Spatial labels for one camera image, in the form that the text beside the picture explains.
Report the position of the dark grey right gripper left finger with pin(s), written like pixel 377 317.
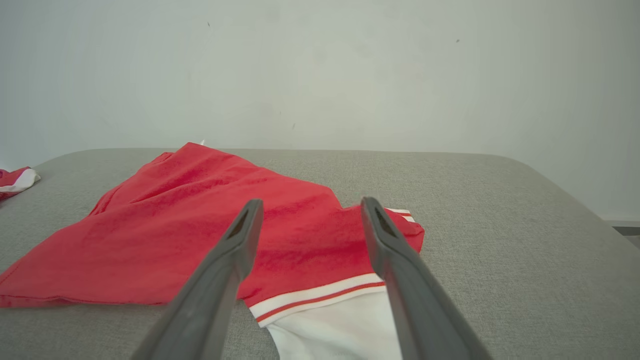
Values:
pixel 210 300

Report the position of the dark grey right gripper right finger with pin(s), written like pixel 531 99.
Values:
pixel 425 310

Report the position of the red jersey with white trim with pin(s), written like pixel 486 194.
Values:
pixel 175 225

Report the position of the red shorts with white stripes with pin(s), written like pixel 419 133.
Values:
pixel 15 180

